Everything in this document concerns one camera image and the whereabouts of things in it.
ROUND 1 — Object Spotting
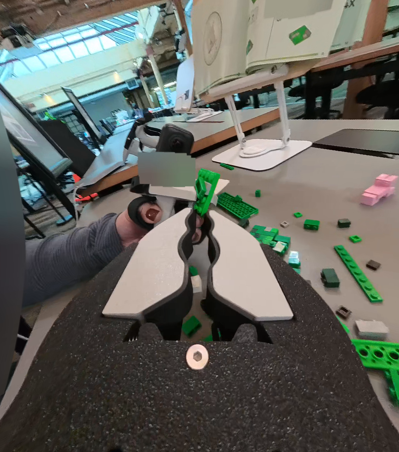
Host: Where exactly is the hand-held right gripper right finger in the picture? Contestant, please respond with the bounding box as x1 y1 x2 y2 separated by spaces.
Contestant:
201 209 294 341

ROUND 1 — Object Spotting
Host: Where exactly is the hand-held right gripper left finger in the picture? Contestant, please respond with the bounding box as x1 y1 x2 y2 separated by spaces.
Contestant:
101 208 194 339

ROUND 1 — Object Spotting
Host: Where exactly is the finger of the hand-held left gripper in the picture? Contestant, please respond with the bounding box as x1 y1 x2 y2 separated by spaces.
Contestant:
149 185 198 205

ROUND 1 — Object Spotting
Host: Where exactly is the green plate assembly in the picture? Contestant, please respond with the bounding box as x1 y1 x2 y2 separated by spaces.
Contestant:
193 168 220 217

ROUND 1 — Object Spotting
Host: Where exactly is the person's left forearm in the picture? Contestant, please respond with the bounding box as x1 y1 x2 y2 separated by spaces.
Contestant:
23 213 129 308

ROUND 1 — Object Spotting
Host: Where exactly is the wooden edged grey desk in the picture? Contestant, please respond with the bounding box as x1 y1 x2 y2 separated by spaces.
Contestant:
78 107 281 197

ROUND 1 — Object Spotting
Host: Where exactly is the person's left hand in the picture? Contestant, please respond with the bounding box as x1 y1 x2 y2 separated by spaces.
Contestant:
115 203 208 248

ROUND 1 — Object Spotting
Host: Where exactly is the white black device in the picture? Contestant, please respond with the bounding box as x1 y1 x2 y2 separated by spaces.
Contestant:
123 120 161 163

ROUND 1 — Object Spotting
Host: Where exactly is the white paper scrap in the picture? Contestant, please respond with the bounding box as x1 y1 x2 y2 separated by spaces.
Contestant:
208 179 230 205

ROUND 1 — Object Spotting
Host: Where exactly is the green mosaic tile plate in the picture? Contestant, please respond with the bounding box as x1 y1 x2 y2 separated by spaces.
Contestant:
251 225 291 255

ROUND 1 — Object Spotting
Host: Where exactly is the white device on stand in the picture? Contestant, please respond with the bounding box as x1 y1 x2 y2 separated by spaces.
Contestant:
174 56 223 122

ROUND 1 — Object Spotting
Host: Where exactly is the green rectangular plate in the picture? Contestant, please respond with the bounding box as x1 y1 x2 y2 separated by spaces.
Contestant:
216 192 259 218

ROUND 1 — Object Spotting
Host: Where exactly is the grey folded sheet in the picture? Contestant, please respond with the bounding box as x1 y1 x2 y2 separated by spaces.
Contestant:
77 136 140 193

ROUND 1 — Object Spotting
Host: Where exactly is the white folding book stand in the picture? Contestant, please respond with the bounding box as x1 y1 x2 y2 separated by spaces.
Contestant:
199 64 313 171

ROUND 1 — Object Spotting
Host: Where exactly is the black display easel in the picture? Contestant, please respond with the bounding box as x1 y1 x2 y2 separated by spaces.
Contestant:
61 86 101 143
0 69 78 230

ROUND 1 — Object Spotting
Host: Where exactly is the long thin green plate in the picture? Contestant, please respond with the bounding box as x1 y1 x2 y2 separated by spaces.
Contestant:
334 245 384 303

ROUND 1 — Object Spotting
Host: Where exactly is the open instruction booklet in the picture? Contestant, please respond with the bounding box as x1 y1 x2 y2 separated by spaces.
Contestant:
190 0 348 96

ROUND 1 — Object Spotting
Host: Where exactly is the small grey brick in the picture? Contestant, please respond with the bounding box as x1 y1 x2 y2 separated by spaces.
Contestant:
355 319 390 341

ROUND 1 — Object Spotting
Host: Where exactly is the green perforated plate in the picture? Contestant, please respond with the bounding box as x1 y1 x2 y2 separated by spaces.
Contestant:
351 339 399 376

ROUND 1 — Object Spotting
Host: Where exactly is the pink pig brick model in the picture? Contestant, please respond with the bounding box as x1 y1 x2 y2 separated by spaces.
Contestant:
360 174 398 206

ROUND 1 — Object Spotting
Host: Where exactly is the black flat pad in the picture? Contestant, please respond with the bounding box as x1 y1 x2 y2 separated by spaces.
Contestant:
313 129 399 163

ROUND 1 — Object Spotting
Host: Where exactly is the wooden shelf unit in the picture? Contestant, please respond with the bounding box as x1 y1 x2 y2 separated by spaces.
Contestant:
309 0 399 120

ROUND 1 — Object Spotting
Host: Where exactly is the black office chair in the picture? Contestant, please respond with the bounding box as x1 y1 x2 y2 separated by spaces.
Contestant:
355 53 399 119

